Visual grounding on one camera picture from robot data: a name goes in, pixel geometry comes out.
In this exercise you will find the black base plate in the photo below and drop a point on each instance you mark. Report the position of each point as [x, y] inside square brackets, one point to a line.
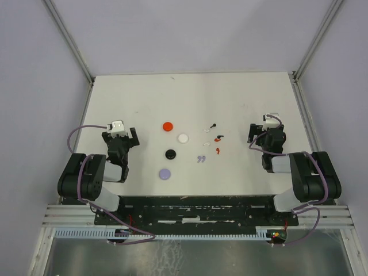
[144, 212]

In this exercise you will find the aluminium frame post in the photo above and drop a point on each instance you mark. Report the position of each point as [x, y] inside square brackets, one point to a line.
[72, 46]
[322, 30]

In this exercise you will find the purple earbud charging case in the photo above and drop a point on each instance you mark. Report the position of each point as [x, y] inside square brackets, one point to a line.
[164, 174]

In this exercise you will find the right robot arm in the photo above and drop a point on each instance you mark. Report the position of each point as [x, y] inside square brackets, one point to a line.
[314, 179]

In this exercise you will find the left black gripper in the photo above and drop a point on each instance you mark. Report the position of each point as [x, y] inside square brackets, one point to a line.
[134, 138]

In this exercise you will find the left aluminium frame post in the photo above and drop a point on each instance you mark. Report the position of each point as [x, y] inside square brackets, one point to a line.
[72, 46]

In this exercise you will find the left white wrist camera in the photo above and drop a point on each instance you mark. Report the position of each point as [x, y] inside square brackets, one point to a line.
[117, 128]

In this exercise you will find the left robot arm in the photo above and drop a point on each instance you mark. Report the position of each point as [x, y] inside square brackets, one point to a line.
[83, 177]

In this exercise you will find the white earbud charging case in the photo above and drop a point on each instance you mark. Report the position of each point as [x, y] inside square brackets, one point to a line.
[183, 138]

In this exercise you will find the right aluminium frame post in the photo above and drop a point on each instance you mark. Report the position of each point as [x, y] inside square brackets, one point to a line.
[322, 30]

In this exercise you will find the aluminium frame rail front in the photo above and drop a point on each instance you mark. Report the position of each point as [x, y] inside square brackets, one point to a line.
[331, 217]

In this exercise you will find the right circuit board with leds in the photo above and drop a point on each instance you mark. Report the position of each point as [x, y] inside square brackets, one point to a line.
[278, 236]

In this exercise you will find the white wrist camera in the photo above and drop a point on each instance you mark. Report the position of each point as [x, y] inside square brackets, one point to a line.
[271, 120]
[117, 128]

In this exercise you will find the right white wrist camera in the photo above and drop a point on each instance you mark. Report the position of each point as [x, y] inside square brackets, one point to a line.
[271, 120]

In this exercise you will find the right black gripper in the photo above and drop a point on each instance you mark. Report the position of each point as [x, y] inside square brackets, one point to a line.
[253, 130]

